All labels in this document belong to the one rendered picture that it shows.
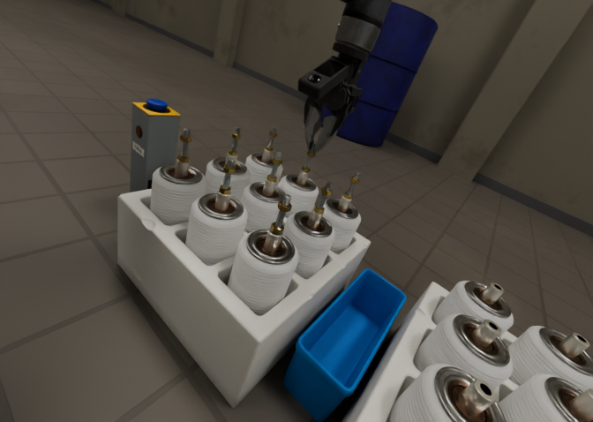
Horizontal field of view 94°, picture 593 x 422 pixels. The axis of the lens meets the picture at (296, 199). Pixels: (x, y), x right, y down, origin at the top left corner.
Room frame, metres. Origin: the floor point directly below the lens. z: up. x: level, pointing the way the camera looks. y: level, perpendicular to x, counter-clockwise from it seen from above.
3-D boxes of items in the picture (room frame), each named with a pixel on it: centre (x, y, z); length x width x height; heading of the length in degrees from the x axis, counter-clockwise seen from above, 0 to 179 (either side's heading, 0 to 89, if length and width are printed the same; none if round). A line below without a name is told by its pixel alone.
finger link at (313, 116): (0.62, 0.01, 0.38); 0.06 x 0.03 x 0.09; 157
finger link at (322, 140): (0.61, -0.02, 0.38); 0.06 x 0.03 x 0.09; 157
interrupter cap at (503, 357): (0.30, -0.31, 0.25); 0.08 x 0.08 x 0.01
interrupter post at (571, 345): (0.34, -0.47, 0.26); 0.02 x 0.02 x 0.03
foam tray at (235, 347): (0.50, 0.06, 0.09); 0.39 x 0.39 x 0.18; 61
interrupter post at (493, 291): (0.40, -0.37, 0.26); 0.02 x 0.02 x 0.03
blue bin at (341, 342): (0.40, -0.19, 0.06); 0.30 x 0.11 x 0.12; 151
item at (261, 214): (0.50, 0.06, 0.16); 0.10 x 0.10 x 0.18
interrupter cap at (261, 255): (0.34, 0.01, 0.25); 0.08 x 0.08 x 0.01
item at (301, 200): (0.60, 0.00, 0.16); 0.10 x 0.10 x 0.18
